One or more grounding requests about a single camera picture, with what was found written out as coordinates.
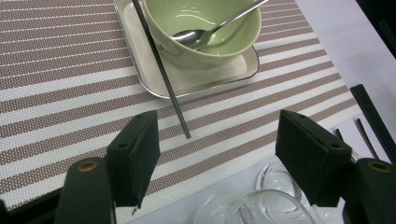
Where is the thin black chopstick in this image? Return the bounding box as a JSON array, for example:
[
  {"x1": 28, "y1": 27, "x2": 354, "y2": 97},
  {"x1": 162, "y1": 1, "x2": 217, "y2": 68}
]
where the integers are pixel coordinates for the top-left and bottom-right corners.
[{"x1": 132, "y1": 0, "x2": 192, "y2": 140}]

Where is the row of black chopsticks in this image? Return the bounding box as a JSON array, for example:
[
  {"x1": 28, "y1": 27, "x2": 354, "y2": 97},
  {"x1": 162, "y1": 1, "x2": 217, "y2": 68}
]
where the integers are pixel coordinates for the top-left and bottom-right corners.
[{"x1": 349, "y1": 83, "x2": 396, "y2": 166}]

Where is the white square plate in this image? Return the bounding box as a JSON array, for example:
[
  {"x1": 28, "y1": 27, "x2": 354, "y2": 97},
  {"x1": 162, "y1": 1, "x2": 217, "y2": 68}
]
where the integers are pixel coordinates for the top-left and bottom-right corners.
[{"x1": 113, "y1": 0, "x2": 261, "y2": 100}]

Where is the brown white striped placemat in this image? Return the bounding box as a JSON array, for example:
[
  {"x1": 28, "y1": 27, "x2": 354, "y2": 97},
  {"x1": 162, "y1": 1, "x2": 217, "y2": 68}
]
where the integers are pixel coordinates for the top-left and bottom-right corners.
[{"x1": 0, "y1": 0, "x2": 359, "y2": 216}]

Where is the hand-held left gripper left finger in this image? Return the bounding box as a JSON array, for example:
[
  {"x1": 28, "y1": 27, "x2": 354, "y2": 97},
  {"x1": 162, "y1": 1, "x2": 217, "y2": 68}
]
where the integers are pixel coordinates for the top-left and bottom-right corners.
[{"x1": 106, "y1": 110, "x2": 162, "y2": 209}]

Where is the silver metal spoon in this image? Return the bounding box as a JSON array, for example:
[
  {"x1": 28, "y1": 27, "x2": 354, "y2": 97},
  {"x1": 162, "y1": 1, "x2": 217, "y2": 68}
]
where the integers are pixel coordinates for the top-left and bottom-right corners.
[{"x1": 170, "y1": 0, "x2": 269, "y2": 51}]

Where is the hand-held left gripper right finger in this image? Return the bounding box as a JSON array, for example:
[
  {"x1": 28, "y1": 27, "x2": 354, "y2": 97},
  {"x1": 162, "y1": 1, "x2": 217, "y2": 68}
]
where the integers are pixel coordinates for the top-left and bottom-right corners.
[{"x1": 275, "y1": 109, "x2": 353, "y2": 208}]

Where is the green ceramic bowl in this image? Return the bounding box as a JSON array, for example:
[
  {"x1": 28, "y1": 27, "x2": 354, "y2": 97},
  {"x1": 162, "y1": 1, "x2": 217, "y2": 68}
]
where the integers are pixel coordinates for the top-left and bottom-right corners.
[{"x1": 141, "y1": 0, "x2": 262, "y2": 71}]

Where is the clear drinking glass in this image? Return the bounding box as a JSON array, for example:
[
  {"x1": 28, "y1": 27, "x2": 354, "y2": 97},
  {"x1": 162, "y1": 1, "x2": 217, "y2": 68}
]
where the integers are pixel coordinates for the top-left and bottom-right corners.
[
  {"x1": 223, "y1": 189, "x2": 318, "y2": 224},
  {"x1": 255, "y1": 160, "x2": 312, "y2": 206},
  {"x1": 191, "y1": 193, "x2": 241, "y2": 224}
]

